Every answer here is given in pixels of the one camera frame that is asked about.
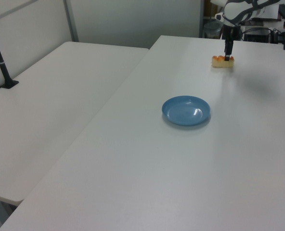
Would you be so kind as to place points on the brown wooden board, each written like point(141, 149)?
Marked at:
point(207, 8)

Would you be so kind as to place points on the grey metal partition post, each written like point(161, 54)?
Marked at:
point(201, 19)
point(71, 21)

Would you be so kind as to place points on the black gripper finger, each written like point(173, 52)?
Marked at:
point(227, 50)
point(231, 48)

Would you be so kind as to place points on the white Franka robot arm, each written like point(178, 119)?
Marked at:
point(234, 12)

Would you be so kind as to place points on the blue plastic plate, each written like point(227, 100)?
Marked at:
point(185, 113)

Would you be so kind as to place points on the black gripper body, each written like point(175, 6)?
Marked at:
point(230, 32)

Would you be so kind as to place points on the orange topped bread loaf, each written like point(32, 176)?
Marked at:
point(218, 63)

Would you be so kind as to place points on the clear plastic container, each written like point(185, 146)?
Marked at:
point(212, 30)

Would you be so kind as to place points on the black pole with base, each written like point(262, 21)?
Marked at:
point(1, 67)

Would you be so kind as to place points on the black electronics box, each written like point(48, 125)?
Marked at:
point(256, 37)

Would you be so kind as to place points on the white side table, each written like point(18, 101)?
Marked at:
point(48, 108)

